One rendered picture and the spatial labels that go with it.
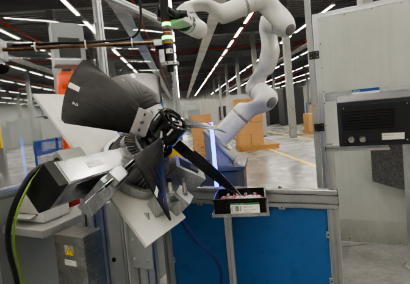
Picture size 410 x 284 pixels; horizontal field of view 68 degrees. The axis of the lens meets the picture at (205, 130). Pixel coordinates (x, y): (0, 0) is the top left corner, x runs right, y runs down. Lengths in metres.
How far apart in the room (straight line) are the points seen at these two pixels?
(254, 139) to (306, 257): 7.95
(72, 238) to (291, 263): 0.96
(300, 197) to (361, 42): 1.73
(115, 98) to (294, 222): 0.96
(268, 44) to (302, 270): 1.10
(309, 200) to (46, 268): 1.24
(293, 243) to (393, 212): 1.57
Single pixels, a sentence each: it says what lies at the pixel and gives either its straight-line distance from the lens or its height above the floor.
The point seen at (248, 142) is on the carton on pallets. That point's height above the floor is 0.25.
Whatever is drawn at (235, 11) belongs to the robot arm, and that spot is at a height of 1.68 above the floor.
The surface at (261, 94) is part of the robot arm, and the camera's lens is 1.68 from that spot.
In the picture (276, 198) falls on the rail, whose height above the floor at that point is 0.82.
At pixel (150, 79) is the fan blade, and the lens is 1.30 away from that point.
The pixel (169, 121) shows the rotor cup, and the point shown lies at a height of 1.22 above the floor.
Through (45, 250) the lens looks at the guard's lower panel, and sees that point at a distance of 1.69.
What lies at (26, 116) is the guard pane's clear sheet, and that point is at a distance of 1.60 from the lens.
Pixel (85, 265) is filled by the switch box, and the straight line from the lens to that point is 1.24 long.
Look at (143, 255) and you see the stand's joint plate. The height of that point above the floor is 0.76.
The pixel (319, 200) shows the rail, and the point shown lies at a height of 0.82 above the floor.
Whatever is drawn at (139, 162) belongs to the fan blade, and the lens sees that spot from 0.77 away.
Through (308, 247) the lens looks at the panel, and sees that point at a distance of 1.53.
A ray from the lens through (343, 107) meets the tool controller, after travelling 1.31.
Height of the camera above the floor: 1.23
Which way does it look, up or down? 3 degrees down
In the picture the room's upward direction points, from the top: 5 degrees counter-clockwise
